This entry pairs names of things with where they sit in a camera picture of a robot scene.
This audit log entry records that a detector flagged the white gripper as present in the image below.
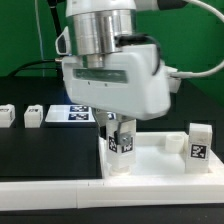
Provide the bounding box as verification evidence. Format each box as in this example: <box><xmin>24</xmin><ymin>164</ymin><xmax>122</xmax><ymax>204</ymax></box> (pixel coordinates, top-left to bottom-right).
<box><xmin>62</xmin><ymin>44</ymin><xmax>171</xmax><ymax>146</ymax></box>

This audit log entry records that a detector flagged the white square table top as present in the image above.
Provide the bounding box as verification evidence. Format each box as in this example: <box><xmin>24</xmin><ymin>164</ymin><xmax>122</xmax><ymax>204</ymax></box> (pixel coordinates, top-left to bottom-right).
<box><xmin>99</xmin><ymin>132</ymin><xmax>224</xmax><ymax>178</ymax></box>

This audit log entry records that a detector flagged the white L-shaped obstacle fence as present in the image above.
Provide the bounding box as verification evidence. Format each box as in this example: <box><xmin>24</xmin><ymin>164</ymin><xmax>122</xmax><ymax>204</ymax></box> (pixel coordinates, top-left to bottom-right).
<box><xmin>0</xmin><ymin>159</ymin><xmax>224</xmax><ymax>212</ymax></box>

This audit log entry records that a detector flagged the white marker base plate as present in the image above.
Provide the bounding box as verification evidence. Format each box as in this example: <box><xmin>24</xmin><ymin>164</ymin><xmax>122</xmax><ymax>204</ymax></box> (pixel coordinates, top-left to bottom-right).
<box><xmin>45</xmin><ymin>105</ymin><xmax>95</xmax><ymax>123</ymax></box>

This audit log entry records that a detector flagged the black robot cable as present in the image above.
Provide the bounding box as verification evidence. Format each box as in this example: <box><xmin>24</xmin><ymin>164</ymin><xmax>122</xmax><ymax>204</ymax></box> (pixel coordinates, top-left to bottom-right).
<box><xmin>7</xmin><ymin>0</ymin><xmax>68</xmax><ymax>78</ymax></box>

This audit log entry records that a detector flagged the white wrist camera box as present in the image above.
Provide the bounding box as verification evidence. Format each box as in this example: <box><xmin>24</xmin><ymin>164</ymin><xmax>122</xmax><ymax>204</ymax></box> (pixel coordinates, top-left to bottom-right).
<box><xmin>55</xmin><ymin>27</ymin><xmax>71</xmax><ymax>55</ymax></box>

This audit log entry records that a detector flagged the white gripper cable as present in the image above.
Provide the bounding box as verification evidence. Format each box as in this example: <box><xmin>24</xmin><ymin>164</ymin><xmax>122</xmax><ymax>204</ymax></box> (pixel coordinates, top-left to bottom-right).
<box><xmin>169</xmin><ymin>0</ymin><xmax>224</xmax><ymax>80</ymax></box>

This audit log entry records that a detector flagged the thin white hanging cable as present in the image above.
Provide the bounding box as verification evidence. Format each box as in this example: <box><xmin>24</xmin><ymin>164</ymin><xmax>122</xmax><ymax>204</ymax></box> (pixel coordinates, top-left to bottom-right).
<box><xmin>33</xmin><ymin>0</ymin><xmax>46</xmax><ymax>78</ymax></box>

